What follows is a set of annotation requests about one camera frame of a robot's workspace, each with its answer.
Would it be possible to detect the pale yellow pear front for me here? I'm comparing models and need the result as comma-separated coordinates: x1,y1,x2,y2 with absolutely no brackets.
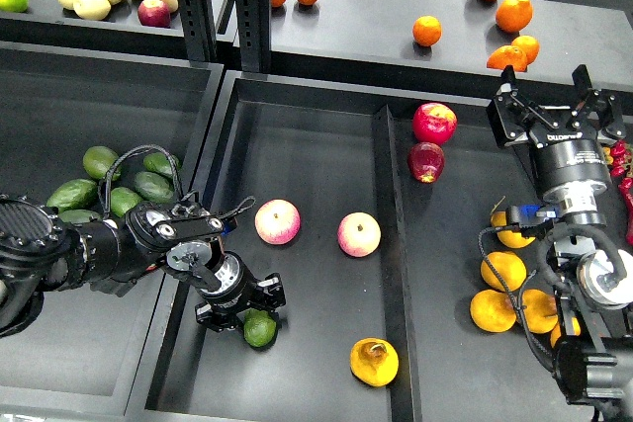
73,0,111,21

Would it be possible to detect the orange on shelf right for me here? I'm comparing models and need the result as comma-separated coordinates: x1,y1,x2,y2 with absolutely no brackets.
511,35,540,64

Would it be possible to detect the orange on shelf front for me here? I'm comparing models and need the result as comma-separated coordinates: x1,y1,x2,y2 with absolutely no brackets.
487,45,528,72

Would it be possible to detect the pink apple right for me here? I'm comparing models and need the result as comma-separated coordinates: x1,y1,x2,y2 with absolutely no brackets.
337,211,382,258

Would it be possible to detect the pink apple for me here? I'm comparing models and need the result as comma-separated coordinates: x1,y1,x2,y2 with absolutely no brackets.
254,199,301,245
337,211,382,258

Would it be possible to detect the red apple upper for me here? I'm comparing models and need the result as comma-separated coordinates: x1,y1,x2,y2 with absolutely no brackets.
412,103,458,145

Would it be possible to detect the green avocado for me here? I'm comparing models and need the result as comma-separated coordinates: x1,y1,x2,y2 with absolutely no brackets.
110,187,143,217
82,145,119,180
46,178,98,211
243,308,277,348
142,152,181,181
58,209,102,224
134,171,174,204

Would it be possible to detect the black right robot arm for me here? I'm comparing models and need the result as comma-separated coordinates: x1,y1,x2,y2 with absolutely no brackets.
487,65,632,421

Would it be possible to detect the red apple on shelf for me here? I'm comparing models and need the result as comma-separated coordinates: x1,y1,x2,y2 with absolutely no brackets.
137,0,171,28

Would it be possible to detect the black tray divider left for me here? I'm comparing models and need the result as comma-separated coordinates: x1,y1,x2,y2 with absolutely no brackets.
372,106,422,421

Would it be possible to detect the black shelf post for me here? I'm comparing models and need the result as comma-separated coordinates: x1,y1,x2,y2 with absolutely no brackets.
178,0,272,73

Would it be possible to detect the yellow pear with stem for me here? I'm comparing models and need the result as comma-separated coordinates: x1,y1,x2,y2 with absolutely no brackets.
490,196,535,249

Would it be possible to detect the green avocado bottom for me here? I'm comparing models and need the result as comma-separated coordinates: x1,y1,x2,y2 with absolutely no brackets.
58,209,102,224

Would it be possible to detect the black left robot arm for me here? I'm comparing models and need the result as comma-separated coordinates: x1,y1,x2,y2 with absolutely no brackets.
1,144,286,336

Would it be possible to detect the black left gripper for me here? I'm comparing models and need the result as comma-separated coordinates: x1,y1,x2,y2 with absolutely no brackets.
195,253,286,333

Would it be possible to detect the pink apple left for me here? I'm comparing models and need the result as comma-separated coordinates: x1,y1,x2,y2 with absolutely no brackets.
254,199,301,245

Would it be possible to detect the large orange on shelf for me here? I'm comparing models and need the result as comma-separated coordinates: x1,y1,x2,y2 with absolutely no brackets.
496,0,533,34

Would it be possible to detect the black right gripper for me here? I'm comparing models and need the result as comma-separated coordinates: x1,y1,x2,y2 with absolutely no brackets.
486,64,624,198

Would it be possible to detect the green avocado top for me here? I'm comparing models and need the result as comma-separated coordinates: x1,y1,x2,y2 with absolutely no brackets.
82,145,119,180

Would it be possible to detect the dark red apple lower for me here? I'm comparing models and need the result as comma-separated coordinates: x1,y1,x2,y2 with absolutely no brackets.
407,142,445,184

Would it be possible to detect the orange on shelf middle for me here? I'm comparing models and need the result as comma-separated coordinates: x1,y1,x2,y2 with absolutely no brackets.
412,16,442,47

